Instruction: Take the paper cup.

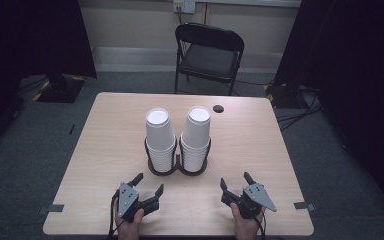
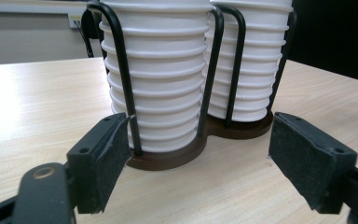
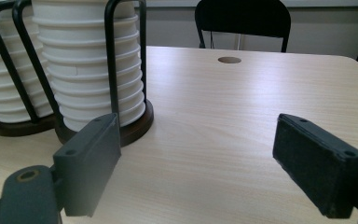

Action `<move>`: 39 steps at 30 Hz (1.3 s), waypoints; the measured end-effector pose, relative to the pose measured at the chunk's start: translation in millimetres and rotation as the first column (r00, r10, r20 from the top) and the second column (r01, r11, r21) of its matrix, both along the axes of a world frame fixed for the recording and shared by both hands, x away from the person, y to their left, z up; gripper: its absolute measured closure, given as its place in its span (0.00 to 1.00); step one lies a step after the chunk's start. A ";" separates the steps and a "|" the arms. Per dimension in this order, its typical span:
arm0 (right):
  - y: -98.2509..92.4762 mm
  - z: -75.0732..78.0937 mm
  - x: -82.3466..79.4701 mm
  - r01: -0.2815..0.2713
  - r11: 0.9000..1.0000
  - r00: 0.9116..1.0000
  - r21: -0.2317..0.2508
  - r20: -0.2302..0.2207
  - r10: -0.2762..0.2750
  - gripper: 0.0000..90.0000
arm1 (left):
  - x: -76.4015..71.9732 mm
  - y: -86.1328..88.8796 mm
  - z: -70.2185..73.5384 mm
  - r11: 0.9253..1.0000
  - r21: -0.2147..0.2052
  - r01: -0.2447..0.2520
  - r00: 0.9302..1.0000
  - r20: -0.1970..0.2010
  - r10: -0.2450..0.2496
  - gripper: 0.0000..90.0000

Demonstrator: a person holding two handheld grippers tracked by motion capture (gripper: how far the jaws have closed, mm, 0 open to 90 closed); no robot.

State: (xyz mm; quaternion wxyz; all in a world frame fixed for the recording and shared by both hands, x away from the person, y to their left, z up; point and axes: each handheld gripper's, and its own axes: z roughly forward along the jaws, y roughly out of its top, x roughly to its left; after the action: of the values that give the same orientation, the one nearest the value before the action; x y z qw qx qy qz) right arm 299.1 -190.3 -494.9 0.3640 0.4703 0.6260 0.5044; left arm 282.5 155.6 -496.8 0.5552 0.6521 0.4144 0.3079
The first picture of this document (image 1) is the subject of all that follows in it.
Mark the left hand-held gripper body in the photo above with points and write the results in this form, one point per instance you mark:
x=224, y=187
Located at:
x=128, y=200

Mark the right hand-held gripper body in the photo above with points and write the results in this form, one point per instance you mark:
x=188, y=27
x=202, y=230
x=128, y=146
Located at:
x=255, y=196

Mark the black double cup holder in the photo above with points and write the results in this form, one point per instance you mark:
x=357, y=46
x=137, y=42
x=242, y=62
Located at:
x=178, y=165

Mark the stack of white paper cups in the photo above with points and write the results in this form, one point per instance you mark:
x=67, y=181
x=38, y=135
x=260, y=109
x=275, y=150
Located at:
x=160, y=133
x=196, y=133

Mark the person's left hand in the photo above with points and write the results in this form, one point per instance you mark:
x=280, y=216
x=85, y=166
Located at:
x=127, y=230

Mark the person's right hand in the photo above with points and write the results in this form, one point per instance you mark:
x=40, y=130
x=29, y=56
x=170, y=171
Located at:
x=246, y=228

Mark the grey floor tape strip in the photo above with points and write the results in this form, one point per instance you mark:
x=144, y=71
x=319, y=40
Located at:
x=304, y=205
x=51, y=208

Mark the black round table grommet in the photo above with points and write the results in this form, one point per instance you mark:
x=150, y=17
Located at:
x=218, y=108

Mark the small black floor marker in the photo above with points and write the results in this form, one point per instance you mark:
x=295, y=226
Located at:
x=71, y=129

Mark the black stand base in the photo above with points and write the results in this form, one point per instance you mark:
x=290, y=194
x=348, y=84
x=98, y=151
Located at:
x=60, y=90
x=285, y=96

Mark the black folding chair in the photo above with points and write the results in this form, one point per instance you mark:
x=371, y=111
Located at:
x=210, y=60

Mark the black curtain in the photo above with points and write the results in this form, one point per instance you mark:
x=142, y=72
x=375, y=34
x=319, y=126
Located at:
x=30, y=43
x=353, y=66

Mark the white wall socket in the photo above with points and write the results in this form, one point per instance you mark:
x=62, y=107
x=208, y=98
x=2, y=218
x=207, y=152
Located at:
x=184, y=6

